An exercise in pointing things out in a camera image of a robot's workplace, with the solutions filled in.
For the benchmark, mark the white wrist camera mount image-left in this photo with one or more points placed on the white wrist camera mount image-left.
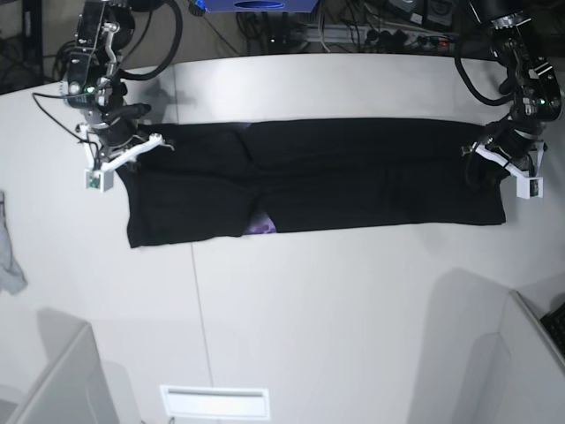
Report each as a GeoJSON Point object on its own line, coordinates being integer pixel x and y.
{"type": "Point", "coordinates": [100, 175]}

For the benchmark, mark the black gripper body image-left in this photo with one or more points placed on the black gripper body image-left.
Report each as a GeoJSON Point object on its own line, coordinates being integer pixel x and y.
{"type": "Point", "coordinates": [117, 129]}

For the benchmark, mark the white partition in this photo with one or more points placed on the white partition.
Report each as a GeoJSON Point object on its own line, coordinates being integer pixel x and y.
{"type": "Point", "coordinates": [76, 385]}
{"type": "Point", "coordinates": [514, 375]}

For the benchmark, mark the white cable slot plate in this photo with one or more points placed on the white cable slot plate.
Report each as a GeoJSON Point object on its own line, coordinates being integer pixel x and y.
{"type": "Point", "coordinates": [216, 403]}

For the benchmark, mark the white wrist camera mount image-right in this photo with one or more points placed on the white wrist camera mount image-right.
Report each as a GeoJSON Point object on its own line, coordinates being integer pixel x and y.
{"type": "Point", "coordinates": [525, 170]}

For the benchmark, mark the grey cloth at table edge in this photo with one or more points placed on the grey cloth at table edge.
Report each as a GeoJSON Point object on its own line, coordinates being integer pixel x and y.
{"type": "Point", "coordinates": [12, 277]}

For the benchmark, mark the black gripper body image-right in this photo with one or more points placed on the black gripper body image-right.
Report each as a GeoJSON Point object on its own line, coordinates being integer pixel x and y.
{"type": "Point", "coordinates": [513, 141]}

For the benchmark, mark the black T-shirt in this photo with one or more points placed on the black T-shirt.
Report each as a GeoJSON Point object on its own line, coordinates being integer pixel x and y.
{"type": "Point", "coordinates": [304, 175]}

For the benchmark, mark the white partition right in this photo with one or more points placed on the white partition right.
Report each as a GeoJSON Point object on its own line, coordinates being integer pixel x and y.
{"type": "Point", "coordinates": [514, 375]}

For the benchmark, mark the black keyboard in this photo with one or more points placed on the black keyboard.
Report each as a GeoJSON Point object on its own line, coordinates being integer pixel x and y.
{"type": "Point", "coordinates": [554, 324]}

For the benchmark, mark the white partition left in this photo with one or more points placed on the white partition left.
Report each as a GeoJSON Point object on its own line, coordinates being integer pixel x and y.
{"type": "Point", "coordinates": [76, 385]}

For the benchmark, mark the blue box with oval logo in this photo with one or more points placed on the blue box with oval logo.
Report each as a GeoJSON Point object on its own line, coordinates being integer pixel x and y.
{"type": "Point", "coordinates": [217, 6]}

